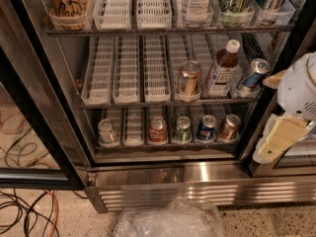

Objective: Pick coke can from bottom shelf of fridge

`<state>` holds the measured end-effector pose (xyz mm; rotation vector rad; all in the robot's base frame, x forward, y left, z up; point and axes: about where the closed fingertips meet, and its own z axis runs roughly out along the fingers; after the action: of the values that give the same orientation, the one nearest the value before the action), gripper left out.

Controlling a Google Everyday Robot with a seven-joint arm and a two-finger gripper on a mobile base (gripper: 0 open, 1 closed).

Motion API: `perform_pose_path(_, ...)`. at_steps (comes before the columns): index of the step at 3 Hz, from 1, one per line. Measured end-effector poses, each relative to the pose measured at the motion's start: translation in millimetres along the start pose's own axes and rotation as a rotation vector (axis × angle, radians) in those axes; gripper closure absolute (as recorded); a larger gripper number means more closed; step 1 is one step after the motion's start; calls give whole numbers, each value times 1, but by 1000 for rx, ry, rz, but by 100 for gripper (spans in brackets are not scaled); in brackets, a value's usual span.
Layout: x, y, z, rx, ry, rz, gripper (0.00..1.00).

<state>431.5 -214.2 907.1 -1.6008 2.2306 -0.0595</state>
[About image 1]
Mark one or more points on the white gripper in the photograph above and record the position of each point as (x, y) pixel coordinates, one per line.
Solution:
(295, 90)

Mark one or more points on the red coke can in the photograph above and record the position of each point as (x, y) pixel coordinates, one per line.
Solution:
(158, 131)

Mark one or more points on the brown gold can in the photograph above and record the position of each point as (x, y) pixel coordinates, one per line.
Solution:
(229, 127)

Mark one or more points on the blue pepsi can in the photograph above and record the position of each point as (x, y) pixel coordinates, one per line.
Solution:
(206, 128)

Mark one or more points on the gold can middle shelf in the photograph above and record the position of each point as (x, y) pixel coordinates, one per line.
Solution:
(188, 78)

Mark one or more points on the rear green can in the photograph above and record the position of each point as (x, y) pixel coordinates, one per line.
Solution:
(182, 111)

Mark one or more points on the green soda can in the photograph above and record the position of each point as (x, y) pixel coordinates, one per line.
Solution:
(182, 129)

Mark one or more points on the blue silver can top shelf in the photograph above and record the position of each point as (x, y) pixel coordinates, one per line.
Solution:
(269, 8)

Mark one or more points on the stainless steel display fridge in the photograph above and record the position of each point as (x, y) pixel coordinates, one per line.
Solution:
(116, 72)

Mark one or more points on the green tall can top shelf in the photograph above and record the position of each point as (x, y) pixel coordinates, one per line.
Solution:
(235, 13)

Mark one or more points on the white labelled bottle top shelf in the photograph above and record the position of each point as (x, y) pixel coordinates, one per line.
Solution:
(196, 13)

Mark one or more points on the white silver can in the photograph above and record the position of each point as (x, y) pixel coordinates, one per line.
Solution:
(107, 131)

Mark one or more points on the tan tall can top shelf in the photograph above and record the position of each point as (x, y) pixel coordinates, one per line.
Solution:
(69, 14)

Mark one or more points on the open glass fridge door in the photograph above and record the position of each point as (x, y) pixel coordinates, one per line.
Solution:
(38, 74)

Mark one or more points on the brown tea bottle white cap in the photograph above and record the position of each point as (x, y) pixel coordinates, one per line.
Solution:
(221, 69)

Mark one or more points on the clear plastic bag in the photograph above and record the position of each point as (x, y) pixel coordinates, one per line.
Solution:
(180, 218)

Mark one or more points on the middle wire shelf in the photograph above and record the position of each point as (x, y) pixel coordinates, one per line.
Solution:
(213, 101)

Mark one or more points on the wire shelf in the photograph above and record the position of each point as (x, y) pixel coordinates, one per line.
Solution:
(172, 147)
(213, 101)
(171, 31)

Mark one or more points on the top wire shelf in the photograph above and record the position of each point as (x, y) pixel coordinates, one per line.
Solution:
(171, 31)

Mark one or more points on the bottom wire shelf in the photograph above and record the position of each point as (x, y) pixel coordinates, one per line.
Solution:
(172, 147)

